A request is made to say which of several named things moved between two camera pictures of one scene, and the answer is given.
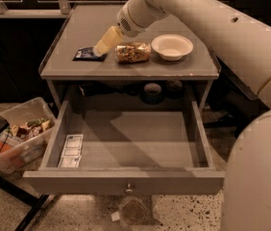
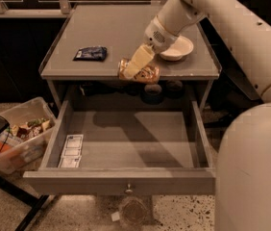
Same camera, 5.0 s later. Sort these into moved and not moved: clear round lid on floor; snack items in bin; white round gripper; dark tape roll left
Moved: white round gripper
Not moved: clear round lid on floor; snack items in bin; dark tape roll left
